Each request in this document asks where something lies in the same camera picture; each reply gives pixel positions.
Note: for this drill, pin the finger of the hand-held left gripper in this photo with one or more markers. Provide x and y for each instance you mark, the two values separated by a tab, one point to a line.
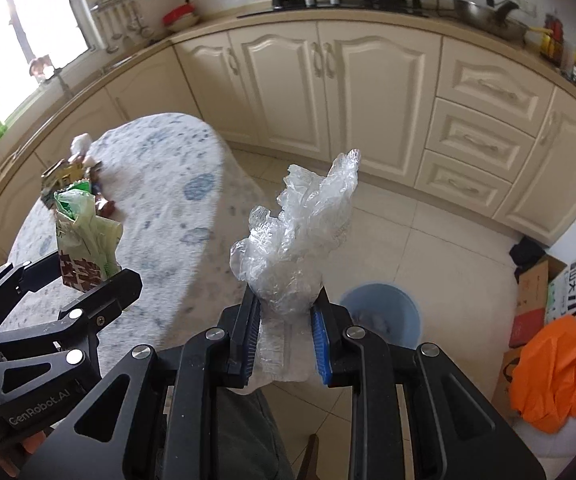
12	276
112	290

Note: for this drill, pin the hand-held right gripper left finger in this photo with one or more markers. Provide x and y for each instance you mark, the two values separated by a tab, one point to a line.
250	330

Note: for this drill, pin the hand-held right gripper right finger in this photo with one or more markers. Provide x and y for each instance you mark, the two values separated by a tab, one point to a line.
320	340

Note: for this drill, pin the pale green snack wrapper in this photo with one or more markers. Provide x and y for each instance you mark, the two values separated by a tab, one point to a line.
85	245

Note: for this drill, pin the blue plastic bin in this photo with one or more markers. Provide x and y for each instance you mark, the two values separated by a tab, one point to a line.
403	310

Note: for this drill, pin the clear plastic bag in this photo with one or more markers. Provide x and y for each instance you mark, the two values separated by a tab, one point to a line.
298	250

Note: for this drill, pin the yellow green wrapper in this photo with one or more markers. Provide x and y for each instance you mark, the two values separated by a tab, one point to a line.
62	175

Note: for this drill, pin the white tissue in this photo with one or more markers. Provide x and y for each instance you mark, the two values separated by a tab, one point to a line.
80	144

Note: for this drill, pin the person's left hand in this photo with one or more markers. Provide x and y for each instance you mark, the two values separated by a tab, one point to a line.
28	449

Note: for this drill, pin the floral white tablecloth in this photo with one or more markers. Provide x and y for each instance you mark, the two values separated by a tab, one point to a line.
167	210

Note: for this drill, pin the person's trousered leg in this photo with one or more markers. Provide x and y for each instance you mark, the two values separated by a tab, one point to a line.
248	435

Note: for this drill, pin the dark wooden table leg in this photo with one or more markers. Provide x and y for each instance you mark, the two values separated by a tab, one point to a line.
312	457

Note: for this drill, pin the flat cardboard piece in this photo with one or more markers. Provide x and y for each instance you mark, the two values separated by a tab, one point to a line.
505	377

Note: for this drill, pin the cream base cabinets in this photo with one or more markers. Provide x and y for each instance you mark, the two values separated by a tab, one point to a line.
132	95

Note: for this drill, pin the cream cabinet drawer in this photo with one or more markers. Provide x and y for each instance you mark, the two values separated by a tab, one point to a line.
493	82
463	180
478	140

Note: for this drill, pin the cardboard box red base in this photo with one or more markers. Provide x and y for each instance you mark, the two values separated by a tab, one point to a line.
533	295

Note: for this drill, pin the narrow cream cabinet door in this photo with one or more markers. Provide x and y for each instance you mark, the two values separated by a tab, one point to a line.
207	85

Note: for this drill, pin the steel kitchen sink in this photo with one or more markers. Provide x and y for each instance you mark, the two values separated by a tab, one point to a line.
117	60

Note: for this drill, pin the orange plastic bag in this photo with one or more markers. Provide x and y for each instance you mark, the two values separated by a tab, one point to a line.
558	375

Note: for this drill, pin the kitchen window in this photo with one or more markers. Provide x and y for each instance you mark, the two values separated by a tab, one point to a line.
17	25

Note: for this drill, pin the hanging metal utensil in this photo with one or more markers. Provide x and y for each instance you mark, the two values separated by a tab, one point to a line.
105	27
130	16
143	20
116	22

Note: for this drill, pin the white bowl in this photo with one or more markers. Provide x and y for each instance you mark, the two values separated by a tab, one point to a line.
186	23

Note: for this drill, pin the beige kitchen countertop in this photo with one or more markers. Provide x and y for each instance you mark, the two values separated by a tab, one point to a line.
207	22

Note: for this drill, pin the black glass gas hob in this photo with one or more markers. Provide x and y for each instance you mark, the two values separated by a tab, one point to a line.
333	6

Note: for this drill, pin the steel wok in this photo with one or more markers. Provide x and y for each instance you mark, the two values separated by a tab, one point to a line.
488	19

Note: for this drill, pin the dark soy sauce bottle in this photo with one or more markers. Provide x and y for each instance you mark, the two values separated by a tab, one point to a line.
553	40

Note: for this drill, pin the white double wall socket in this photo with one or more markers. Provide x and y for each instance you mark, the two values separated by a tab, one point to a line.
531	7

